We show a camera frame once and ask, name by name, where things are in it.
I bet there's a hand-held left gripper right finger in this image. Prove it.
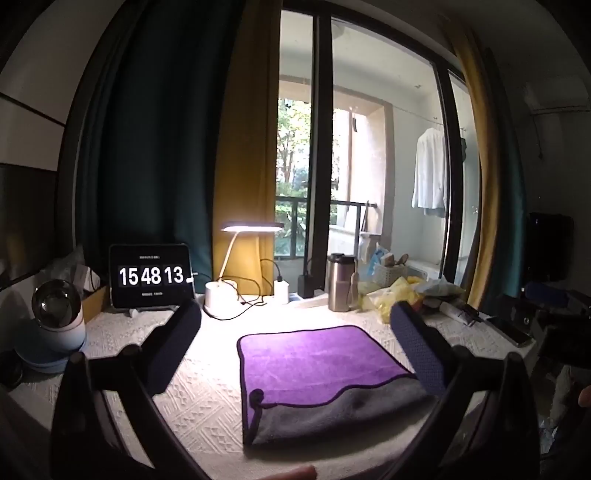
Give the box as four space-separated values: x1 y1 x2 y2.
390 301 541 480

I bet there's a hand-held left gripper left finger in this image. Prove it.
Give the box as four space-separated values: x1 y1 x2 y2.
50 299 211 480

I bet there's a purple and grey towel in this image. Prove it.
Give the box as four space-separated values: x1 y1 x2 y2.
237 325 437 446

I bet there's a person's left hand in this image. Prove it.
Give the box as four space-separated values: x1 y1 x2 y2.
271 465 318 480

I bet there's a white tube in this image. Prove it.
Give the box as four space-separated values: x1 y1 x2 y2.
438 302 482 328

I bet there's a yellow plastic bag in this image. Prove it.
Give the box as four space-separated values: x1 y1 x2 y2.
364 276 431 325

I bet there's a white desk lamp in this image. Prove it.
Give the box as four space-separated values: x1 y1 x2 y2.
204 221 285 319

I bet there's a white patterned tablecloth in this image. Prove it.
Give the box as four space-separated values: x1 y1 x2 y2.
8 294 537 480

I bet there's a tablet with clock display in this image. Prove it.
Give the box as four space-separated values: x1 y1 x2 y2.
109 243 196 309

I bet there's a white plastic basket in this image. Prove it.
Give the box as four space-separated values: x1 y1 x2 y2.
371 262 409 288

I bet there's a cardboard box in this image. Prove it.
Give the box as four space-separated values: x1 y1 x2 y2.
80 285 110 320

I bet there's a smartphone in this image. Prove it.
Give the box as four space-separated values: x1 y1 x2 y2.
486 316 535 348

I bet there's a stainless steel tumbler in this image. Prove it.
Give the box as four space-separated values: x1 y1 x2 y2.
326 252 358 313

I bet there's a white globe-shaped device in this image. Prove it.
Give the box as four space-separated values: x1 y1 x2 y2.
13 279 88 374

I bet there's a clear plastic bag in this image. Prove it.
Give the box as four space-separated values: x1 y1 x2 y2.
45 246 101 297

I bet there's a black balcony railing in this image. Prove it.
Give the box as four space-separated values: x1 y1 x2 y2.
275 195 371 260

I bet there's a white hanging shirt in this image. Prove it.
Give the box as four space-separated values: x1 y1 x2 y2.
411 126 450 218

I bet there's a dark green curtain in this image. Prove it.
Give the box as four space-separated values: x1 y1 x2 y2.
75 0 246 296
480 44 529 308

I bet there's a yellow curtain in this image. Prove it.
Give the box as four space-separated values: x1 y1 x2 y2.
211 0 283 296
441 18 502 303

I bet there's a white air conditioner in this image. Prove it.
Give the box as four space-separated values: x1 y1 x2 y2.
523 80 591 114

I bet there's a black cable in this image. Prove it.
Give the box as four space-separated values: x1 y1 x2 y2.
217 257 283 320

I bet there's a black sliding door frame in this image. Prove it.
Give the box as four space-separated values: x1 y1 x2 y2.
310 13 335 296

